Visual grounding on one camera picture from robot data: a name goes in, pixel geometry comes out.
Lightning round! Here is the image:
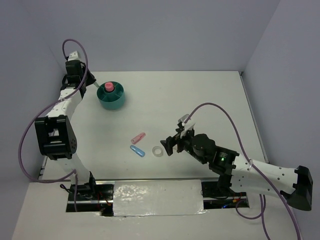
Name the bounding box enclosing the pink highlighter pen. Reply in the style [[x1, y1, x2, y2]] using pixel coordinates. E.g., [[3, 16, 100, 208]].
[[131, 132, 146, 145]]

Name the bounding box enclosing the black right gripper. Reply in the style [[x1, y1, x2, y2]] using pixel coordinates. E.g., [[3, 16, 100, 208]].
[[160, 127, 207, 164]]

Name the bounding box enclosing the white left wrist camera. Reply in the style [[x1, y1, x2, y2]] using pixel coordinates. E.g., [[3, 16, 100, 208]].
[[67, 51, 81, 61]]

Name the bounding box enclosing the clear tape roll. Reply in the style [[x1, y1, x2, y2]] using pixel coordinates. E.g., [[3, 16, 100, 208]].
[[152, 146, 163, 157]]

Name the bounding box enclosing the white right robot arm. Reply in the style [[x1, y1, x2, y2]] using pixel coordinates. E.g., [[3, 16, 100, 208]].
[[160, 130, 313, 211]]

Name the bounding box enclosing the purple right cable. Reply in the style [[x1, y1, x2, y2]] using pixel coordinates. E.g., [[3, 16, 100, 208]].
[[183, 102, 301, 240]]

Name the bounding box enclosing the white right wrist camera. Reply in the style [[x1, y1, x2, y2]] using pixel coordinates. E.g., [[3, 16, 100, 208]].
[[177, 114, 196, 138]]

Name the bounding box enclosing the silver foil sheet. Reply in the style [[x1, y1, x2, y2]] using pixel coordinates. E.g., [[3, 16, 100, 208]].
[[113, 179, 206, 217]]

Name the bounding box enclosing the purple cable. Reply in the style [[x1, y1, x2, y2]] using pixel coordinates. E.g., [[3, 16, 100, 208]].
[[183, 102, 301, 240], [18, 38, 88, 213]]

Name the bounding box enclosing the teal round compartment organizer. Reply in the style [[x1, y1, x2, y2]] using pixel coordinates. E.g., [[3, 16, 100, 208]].
[[96, 81, 126, 110]]

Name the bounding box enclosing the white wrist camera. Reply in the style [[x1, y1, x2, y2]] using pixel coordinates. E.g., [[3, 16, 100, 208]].
[[177, 114, 196, 138], [67, 51, 81, 61]]

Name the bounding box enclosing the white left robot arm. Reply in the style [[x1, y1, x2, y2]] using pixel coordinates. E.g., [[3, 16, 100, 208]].
[[34, 59, 98, 200]]

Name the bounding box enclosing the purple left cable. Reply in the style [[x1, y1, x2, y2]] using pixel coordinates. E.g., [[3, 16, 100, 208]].
[[18, 38, 88, 213]]

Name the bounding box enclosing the blue highlighter pen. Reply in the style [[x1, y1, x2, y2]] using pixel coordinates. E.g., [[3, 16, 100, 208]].
[[130, 145, 145, 158]]

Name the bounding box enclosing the pink-capped crayon bottle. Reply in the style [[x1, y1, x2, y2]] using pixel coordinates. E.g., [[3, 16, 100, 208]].
[[104, 81, 115, 93]]

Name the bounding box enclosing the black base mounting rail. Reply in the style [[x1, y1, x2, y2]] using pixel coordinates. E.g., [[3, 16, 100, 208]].
[[65, 179, 249, 217]]

